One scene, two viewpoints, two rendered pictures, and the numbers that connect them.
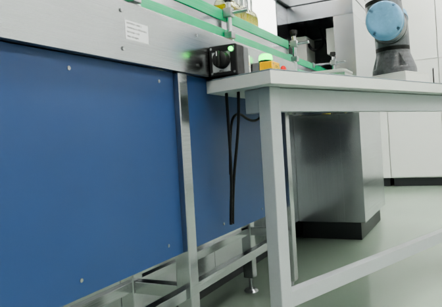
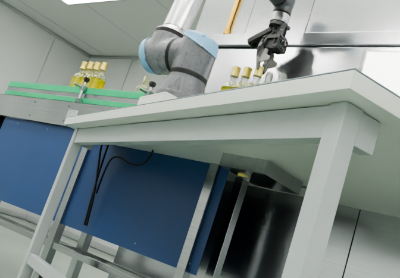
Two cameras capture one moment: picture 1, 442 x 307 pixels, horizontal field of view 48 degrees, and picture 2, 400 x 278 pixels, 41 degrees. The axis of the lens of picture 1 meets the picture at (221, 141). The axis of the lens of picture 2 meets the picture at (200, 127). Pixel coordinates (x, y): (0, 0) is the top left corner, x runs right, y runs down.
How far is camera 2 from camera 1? 3.06 m
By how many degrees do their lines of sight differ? 105
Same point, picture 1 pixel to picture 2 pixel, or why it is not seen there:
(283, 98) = (78, 134)
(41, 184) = (24, 164)
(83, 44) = (49, 119)
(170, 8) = (103, 100)
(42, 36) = (38, 118)
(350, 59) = not seen: outside the picture
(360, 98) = (109, 131)
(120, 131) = (53, 153)
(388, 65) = not seen: hidden behind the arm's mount
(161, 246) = not seen: hidden behind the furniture
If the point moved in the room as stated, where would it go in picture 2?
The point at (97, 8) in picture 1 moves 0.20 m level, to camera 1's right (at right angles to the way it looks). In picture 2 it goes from (59, 107) to (40, 93)
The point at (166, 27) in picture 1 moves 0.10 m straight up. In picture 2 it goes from (88, 109) to (96, 90)
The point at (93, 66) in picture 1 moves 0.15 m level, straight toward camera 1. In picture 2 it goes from (55, 128) to (26, 118)
